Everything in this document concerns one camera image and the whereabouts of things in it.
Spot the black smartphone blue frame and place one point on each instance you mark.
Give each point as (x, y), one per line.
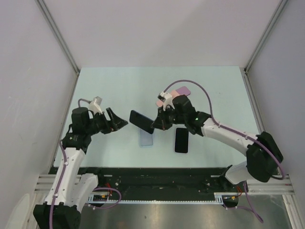
(141, 121)

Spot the black smartphone teal frame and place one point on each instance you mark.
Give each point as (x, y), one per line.
(181, 140)

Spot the right aluminium frame post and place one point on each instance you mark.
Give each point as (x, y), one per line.
(267, 32)

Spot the light blue phone case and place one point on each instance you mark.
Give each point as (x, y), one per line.
(145, 139)

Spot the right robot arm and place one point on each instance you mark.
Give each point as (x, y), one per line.
(262, 154)

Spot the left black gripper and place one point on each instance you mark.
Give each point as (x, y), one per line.
(115, 123)

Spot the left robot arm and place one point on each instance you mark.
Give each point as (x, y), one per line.
(63, 205)

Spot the lavender phone case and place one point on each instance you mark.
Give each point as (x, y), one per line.
(181, 140)

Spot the aluminium frame post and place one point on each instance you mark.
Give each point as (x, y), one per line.
(57, 34)
(267, 32)

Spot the left aluminium frame post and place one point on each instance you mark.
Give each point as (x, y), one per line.
(57, 34)

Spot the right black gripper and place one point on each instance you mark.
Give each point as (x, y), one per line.
(160, 123)

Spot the purple phone case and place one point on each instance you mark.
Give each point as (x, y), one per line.
(183, 91)

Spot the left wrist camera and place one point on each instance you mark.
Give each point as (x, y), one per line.
(94, 105)

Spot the pink phone case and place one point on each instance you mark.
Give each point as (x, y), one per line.
(173, 93)

